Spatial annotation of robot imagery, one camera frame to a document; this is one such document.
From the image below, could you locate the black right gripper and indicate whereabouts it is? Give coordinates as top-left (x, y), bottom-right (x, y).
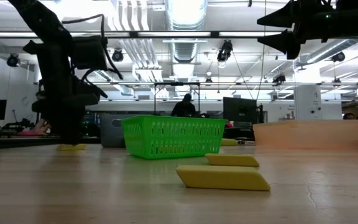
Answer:
top-left (256, 0), bottom-right (352, 60)

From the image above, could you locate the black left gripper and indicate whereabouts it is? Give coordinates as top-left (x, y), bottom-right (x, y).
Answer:
top-left (22, 39), bottom-right (101, 146)

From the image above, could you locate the yellow eraser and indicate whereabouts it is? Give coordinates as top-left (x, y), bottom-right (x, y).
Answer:
top-left (56, 143), bottom-right (86, 152)
top-left (175, 164), bottom-right (272, 192)
top-left (205, 153), bottom-right (260, 168)

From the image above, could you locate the dark grey plastic bin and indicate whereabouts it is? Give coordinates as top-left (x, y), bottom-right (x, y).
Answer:
top-left (99, 114), bottom-right (127, 148)

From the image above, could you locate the black ceiling spotlight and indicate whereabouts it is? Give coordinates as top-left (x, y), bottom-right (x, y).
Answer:
top-left (111, 48), bottom-right (125, 63)
top-left (331, 51), bottom-right (346, 63)
top-left (6, 53), bottom-right (21, 68)
top-left (216, 39), bottom-right (234, 63)
top-left (272, 73), bottom-right (287, 85)

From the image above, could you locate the white pillar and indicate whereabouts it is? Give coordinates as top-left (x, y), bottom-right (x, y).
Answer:
top-left (293, 85), bottom-right (322, 121)

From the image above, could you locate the green plastic basket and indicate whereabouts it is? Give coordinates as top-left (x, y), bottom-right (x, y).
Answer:
top-left (120, 114), bottom-right (229, 160)

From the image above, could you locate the black crossbar with light strips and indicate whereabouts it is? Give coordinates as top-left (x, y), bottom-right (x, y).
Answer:
top-left (0, 30), bottom-right (284, 39)

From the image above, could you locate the orange plastic bin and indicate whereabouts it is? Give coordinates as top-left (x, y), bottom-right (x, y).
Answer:
top-left (252, 119), bottom-right (358, 151)

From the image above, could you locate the black table frame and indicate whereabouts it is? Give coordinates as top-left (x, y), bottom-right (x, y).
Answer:
top-left (0, 136), bottom-right (101, 151)

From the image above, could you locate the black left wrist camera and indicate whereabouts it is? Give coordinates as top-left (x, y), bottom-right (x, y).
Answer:
top-left (72, 35), bottom-right (108, 71)

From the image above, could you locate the silver ceiling air duct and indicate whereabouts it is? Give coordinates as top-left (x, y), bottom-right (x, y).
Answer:
top-left (165, 0), bottom-right (208, 63)

